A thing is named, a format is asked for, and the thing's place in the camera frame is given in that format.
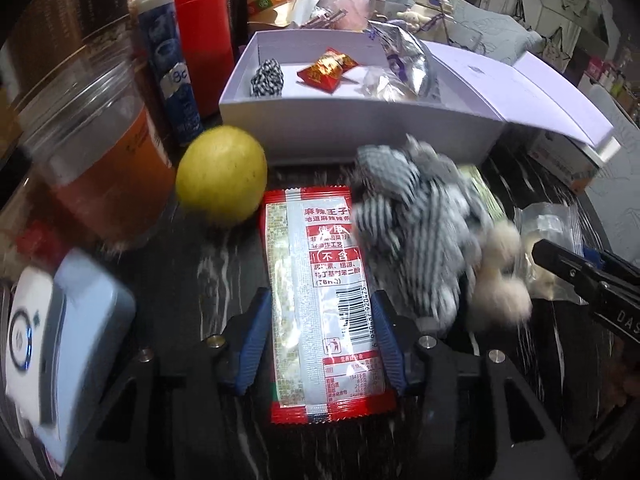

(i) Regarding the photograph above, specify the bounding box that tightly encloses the clear plastic bag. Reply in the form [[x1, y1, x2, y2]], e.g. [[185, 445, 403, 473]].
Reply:
[[514, 201, 597, 304]]

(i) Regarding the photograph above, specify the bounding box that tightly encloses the red snack packet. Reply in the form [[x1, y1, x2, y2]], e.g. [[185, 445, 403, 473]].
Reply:
[[262, 186, 396, 425]]

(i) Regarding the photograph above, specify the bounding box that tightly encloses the checkered plush toy with pompoms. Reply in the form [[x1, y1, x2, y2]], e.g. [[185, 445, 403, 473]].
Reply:
[[352, 136, 533, 334]]

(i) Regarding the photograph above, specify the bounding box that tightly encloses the checkered fabric scrunchie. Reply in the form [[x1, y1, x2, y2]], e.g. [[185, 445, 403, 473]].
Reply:
[[250, 58, 284, 98]]

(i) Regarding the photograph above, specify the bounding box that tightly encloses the light blue chair cushion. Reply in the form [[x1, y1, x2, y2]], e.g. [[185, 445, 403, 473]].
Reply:
[[587, 84, 639, 266]]

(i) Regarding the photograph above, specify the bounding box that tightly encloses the small cardboard box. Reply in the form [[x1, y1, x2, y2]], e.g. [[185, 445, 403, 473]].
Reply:
[[527, 132, 604, 194]]

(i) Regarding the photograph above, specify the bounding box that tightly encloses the yellow lemon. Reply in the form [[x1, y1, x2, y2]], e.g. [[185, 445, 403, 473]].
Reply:
[[175, 126, 268, 229]]

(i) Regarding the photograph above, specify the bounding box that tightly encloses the light blue white device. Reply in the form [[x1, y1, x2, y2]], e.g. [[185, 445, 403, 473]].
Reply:
[[4, 248, 136, 468]]

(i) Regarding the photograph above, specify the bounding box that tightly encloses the clear jar with orange label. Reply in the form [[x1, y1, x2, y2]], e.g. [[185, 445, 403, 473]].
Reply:
[[18, 49, 175, 250]]

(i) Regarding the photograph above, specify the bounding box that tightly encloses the white open gift box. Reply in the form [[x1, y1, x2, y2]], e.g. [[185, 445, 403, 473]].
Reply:
[[219, 29, 613, 165]]

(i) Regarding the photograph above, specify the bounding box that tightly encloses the silver foil bag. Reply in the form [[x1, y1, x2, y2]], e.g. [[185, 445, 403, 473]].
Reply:
[[360, 21, 440, 103]]

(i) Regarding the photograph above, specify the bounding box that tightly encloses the red gold candy wrapper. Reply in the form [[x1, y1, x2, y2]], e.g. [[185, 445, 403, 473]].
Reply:
[[297, 48, 359, 94]]

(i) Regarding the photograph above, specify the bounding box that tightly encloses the white astronaut figurine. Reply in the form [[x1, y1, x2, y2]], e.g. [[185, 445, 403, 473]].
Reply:
[[396, 0, 456, 44]]

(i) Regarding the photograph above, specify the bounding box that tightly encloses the blue white tube can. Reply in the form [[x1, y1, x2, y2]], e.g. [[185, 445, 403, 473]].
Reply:
[[132, 0, 204, 146]]

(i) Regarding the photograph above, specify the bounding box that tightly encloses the red cylindrical canister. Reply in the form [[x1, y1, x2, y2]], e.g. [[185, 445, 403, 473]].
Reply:
[[175, 0, 234, 117]]

